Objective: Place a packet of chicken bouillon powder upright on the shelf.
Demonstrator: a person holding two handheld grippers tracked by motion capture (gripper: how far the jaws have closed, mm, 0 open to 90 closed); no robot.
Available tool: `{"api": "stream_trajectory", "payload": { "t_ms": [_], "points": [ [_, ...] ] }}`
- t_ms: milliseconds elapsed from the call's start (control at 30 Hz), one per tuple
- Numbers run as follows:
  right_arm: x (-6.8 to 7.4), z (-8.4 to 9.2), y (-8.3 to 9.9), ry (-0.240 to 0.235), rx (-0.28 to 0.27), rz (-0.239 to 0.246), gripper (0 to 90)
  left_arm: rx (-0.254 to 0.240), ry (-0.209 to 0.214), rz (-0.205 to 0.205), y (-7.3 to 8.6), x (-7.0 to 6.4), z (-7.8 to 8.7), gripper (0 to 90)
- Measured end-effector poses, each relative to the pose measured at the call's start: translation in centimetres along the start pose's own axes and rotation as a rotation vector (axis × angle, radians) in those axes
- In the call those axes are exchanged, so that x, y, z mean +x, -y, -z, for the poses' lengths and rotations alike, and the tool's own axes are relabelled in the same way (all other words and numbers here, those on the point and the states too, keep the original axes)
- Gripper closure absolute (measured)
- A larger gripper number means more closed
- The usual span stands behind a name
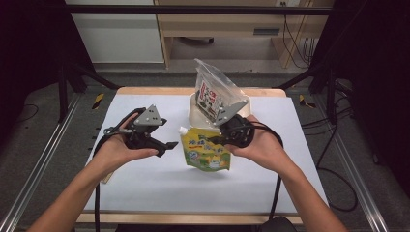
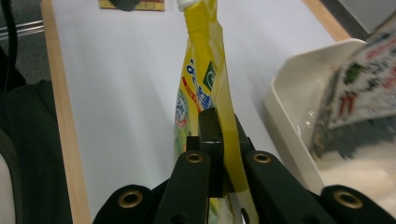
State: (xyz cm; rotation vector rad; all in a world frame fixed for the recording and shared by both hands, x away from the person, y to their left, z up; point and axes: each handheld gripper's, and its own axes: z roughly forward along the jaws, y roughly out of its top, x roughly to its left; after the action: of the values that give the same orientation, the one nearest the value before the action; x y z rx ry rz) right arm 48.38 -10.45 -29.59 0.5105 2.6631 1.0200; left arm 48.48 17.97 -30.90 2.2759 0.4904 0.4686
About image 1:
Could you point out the light wooden desk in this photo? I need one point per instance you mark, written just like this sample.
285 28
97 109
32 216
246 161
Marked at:
225 24

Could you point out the person's left hand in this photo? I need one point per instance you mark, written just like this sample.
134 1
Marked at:
112 151

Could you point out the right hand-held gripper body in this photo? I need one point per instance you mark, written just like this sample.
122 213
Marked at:
238 132

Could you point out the clear seaweed snack bag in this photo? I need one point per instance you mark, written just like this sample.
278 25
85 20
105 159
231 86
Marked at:
212 87

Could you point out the white cabinet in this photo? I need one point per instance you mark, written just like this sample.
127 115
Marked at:
119 38

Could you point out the cream plastic storage box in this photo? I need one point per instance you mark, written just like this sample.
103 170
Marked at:
196 116

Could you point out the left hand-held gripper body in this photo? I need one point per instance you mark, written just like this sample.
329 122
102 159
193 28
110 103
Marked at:
146 121

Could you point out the black metal stand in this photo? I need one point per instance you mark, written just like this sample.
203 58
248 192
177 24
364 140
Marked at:
332 96
63 93

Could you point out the yellow black tape marker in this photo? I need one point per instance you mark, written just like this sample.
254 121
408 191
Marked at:
98 100
304 101

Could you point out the person's right hand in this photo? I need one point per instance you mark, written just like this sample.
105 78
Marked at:
264 148

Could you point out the black horizontal bar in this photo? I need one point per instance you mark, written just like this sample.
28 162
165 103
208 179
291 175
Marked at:
193 9

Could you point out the aluminium floor rail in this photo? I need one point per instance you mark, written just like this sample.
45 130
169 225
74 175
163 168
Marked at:
354 167
38 167

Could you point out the yellow spouted seasoning pouch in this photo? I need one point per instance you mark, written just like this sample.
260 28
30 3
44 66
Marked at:
206 151

